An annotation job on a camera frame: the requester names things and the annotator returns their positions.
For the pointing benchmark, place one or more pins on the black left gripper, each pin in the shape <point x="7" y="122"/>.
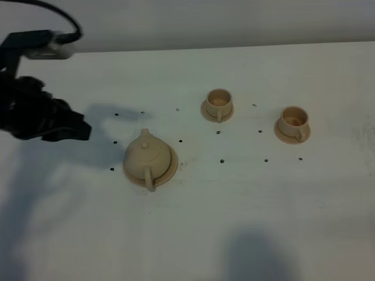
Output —
<point x="26" y="108"/>

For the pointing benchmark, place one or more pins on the beige teapot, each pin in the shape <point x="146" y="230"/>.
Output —
<point x="146" y="159"/>

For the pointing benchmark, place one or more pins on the beige teapot saucer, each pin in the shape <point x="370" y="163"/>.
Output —
<point x="158" y="181"/>

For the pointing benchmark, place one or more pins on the beige saucer near centre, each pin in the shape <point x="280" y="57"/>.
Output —
<point x="207" y="116"/>

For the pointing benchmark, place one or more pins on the beige teacup near centre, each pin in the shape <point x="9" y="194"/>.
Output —
<point x="219" y="104"/>

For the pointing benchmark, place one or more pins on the beige teacup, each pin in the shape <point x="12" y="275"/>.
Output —
<point x="294" y="115"/>
<point x="219" y="104"/>

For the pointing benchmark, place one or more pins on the beige saucer far right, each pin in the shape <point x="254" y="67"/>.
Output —
<point x="292" y="134"/>

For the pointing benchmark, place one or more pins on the beige teacup far right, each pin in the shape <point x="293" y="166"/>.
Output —
<point x="294" y="115"/>

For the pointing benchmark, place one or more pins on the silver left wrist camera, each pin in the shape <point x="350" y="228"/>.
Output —
<point x="34" y="45"/>

